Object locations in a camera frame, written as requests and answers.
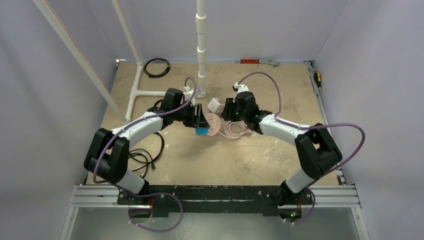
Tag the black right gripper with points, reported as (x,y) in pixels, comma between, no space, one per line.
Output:
(227,110)

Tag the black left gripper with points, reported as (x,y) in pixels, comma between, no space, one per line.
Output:
(199,122)

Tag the blue square adapter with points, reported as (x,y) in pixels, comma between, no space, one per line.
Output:
(201,132)

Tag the pink round socket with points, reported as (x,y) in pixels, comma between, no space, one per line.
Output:
(214,122)

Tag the white tiger cube socket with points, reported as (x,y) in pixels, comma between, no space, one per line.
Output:
(215,105)

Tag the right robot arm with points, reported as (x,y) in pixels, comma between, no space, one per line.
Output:
(316,149)

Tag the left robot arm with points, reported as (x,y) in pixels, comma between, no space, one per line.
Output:
(109,151)

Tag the yellow black screwdriver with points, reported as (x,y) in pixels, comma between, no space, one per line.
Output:
(318,80)

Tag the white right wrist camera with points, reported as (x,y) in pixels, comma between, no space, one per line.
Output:
(239,88)

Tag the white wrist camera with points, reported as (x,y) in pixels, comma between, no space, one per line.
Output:
(239,88)
(190,94)

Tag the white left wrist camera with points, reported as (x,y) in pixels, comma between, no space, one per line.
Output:
(190,94)

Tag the red handled adjustable wrench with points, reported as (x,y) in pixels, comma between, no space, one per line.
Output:
(269,61)

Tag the aluminium table edge rail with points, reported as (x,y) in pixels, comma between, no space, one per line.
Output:
(318,93)

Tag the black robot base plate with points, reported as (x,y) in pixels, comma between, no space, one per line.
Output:
(267,200)

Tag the white PVC pipe frame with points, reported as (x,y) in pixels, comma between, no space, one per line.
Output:
(58,26)

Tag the aluminium front frame rail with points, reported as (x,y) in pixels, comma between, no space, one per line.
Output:
(94,196)

